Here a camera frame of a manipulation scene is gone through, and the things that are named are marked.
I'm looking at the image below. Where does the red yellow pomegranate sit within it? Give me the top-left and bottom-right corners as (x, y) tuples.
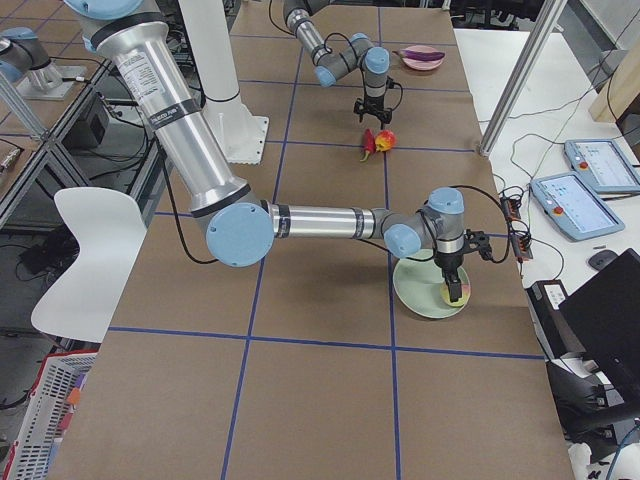
(374, 130), (397, 152)

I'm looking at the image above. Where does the white plastic basket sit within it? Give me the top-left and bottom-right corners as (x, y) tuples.
(2, 350), (97, 479)

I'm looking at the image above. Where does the white chair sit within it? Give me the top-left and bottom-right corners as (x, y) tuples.
(31, 187), (147, 343)

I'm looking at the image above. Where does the near teach pendant tablet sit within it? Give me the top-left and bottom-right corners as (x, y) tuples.
(530, 172), (625, 241)

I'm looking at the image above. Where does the black computer mouse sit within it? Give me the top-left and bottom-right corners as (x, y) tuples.
(587, 249), (618, 271)

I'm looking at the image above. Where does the far teach pendant tablet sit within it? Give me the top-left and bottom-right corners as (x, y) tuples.
(564, 139), (639, 194)

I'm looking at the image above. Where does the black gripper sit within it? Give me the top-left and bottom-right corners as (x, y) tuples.
(434, 229), (493, 302)
(353, 98), (392, 125)

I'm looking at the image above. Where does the light green plate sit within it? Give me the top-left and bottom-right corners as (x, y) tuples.
(393, 249), (471, 320)

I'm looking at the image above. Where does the purple eggplant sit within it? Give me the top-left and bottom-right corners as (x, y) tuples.
(398, 46), (446, 62)

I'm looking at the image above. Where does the red chili pepper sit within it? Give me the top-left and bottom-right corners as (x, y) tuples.
(360, 129), (376, 162)

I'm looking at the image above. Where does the teach pendant tablet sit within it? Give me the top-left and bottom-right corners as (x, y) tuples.
(564, 139), (639, 194)
(530, 172), (625, 241)

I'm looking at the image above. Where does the pink plate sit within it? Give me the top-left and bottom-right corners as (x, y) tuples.
(401, 45), (445, 71)

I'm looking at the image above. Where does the aluminium frame post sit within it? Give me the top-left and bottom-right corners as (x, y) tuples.
(478, 0), (567, 158)

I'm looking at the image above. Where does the black laptop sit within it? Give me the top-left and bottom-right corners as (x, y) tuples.
(559, 248), (639, 400)

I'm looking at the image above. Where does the yellow pink peach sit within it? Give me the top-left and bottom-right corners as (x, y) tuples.
(438, 280), (472, 307)

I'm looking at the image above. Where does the orange electronics board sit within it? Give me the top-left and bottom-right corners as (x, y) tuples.
(500, 196), (533, 263)

